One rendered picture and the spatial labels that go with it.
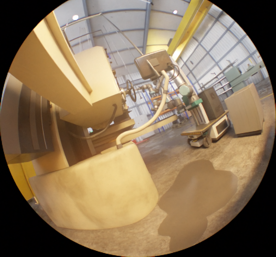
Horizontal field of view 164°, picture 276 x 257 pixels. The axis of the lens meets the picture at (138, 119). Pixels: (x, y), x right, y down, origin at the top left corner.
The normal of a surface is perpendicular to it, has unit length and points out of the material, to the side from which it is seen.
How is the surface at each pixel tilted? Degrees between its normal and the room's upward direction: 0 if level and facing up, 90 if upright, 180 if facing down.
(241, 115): 90
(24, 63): 180
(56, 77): 180
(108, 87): 90
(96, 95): 90
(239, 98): 90
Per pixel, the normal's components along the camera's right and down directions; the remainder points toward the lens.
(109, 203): 0.12, -0.21
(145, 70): 0.02, 0.20
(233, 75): -0.91, 0.36
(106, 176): 0.33, -0.29
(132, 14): 0.41, 0.85
